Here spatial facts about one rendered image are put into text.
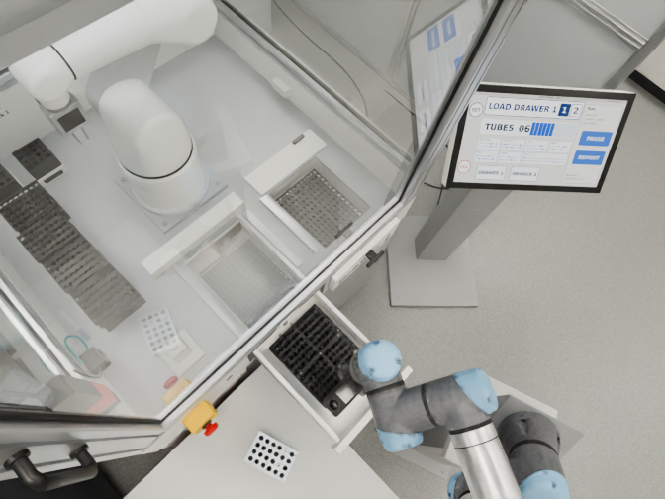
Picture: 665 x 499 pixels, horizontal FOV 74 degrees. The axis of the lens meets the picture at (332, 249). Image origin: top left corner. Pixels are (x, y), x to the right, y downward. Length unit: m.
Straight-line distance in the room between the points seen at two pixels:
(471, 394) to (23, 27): 0.72
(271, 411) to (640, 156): 2.78
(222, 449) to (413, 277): 1.32
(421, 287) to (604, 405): 1.05
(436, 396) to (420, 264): 1.56
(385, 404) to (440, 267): 1.58
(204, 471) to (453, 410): 0.79
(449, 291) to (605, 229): 1.06
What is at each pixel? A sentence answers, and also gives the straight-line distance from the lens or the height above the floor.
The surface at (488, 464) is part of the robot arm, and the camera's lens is 0.81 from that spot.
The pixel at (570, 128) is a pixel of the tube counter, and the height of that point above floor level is 1.12.
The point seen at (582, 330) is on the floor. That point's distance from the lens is 2.65.
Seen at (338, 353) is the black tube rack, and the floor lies 0.90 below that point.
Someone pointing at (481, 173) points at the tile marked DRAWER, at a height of 1.00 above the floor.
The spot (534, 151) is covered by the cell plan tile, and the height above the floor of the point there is 1.06.
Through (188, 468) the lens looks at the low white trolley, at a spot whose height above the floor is 0.76.
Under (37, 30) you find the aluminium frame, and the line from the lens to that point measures 0.25.
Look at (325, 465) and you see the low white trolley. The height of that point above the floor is 0.76.
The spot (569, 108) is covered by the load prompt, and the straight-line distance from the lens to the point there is 1.51.
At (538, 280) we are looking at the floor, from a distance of 2.60.
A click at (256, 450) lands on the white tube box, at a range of 1.32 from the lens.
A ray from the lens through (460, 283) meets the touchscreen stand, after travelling 2.36.
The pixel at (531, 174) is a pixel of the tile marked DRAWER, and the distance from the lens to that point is 1.52.
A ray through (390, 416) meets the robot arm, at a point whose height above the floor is 1.31.
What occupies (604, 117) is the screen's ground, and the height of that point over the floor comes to 1.14.
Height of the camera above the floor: 2.11
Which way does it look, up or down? 67 degrees down
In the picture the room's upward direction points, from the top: 15 degrees clockwise
